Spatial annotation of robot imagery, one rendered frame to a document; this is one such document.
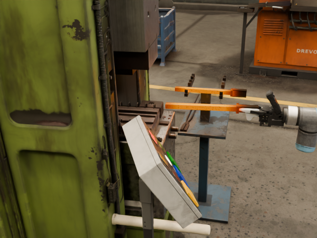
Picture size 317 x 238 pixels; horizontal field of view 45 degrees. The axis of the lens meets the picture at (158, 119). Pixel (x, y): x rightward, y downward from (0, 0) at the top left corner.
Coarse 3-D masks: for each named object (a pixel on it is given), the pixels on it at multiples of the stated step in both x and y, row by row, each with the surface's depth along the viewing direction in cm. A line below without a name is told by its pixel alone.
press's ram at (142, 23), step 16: (112, 0) 152; (128, 0) 150; (144, 0) 151; (112, 16) 154; (128, 16) 153; (144, 16) 153; (112, 32) 158; (128, 32) 156; (144, 32) 155; (128, 48) 159; (144, 48) 158
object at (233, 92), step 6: (180, 90) 233; (192, 90) 231; (198, 90) 230; (204, 90) 229; (210, 90) 228; (216, 90) 228; (222, 90) 227; (228, 90) 227; (234, 90) 225; (240, 90) 224; (246, 90) 224; (234, 96) 226; (240, 96) 226
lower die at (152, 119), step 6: (120, 108) 198; (126, 108) 198; (132, 108) 198; (138, 108) 198; (144, 108) 198; (150, 108) 198; (156, 108) 197; (120, 114) 191; (126, 114) 191; (132, 114) 190; (138, 114) 190; (144, 114) 189; (126, 120) 186; (144, 120) 186; (150, 120) 185; (156, 120) 192; (150, 126) 182; (156, 126) 193
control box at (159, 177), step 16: (128, 128) 140; (144, 128) 134; (128, 144) 132; (144, 144) 126; (144, 160) 119; (160, 160) 116; (144, 176) 115; (160, 176) 116; (160, 192) 119; (176, 192) 121; (176, 208) 123; (192, 208) 125
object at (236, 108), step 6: (168, 102) 187; (174, 102) 187; (168, 108) 186; (174, 108) 185; (180, 108) 185; (186, 108) 184; (192, 108) 184; (198, 108) 183; (204, 108) 182; (210, 108) 182; (216, 108) 181; (222, 108) 181; (228, 108) 180; (234, 108) 179; (240, 108) 180; (252, 108) 178; (258, 108) 177
